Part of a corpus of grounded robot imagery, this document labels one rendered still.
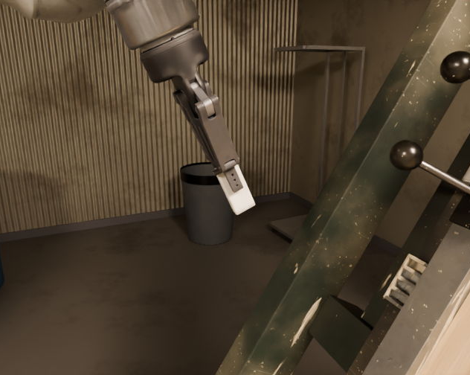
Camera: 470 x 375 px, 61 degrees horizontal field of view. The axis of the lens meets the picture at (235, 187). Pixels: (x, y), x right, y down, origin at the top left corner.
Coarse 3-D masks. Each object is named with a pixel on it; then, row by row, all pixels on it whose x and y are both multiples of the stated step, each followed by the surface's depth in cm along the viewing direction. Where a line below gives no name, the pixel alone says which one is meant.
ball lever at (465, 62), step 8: (448, 56) 47; (456, 56) 46; (464, 56) 46; (448, 64) 47; (456, 64) 46; (464, 64) 46; (440, 72) 48; (448, 72) 47; (456, 72) 46; (464, 72) 46; (448, 80) 48; (456, 80) 47; (464, 80) 47
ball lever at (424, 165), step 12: (396, 144) 48; (408, 144) 47; (396, 156) 47; (408, 156) 46; (420, 156) 47; (396, 168) 49; (408, 168) 47; (432, 168) 48; (444, 180) 48; (456, 180) 47; (468, 192) 48
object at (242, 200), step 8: (224, 176) 52; (240, 176) 53; (224, 184) 52; (232, 192) 53; (240, 192) 53; (248, 192) 54; (232, 200) 53; (240, 200) 54; (248, 200) 54; (240, 208) 54; (248, 208) 54
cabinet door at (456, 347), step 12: (468, 300) 47; (468, 312) 47; (456, 324) 47; (468, 324) 46; (444, 336) 48; (456, 336) 47; (468, 336) 46; (444, 348) 47; (456, 348) 46; (468, 348) 45; (432, 360) 48; (444, 360) 46; (456, 360) 45; (468, 360) 44; (432, 372) 47; (444, 372) 46; (456, 372) 45; (468, 372) 44
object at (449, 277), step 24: (456, 240) 49; (432, 264) 50; (456, 264) 48; (432, 288) 49; (456, 288) 47; (408, 312) 50; (432, 312) 48; (456, 312) 48; (384, 336) 51; (408, 336) 49; (432, 336) 47; (384, 360) 50; (408, 360) 48
